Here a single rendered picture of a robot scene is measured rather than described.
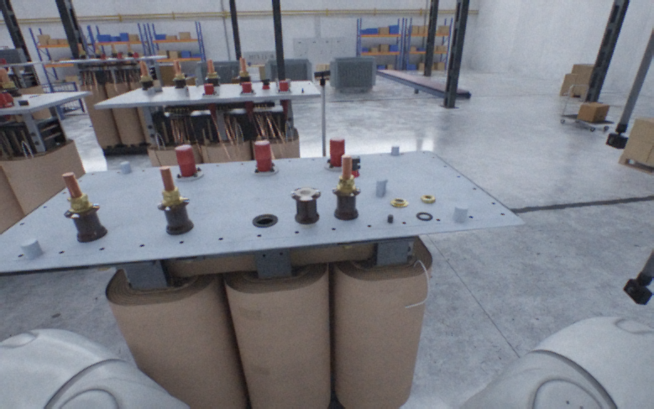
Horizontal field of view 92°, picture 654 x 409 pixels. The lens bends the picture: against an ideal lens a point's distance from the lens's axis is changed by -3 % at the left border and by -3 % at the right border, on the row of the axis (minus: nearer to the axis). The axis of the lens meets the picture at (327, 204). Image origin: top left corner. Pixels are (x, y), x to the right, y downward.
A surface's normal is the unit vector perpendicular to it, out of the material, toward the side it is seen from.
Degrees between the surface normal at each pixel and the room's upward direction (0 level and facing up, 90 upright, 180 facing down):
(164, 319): 90
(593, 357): 9
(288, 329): 90
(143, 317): 90
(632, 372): 25
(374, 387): 90
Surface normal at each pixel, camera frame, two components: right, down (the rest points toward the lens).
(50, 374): 0.09, -0.81
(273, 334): 0.17, 0.44
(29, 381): -0.11, -0.72
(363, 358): -0.11, 0.46
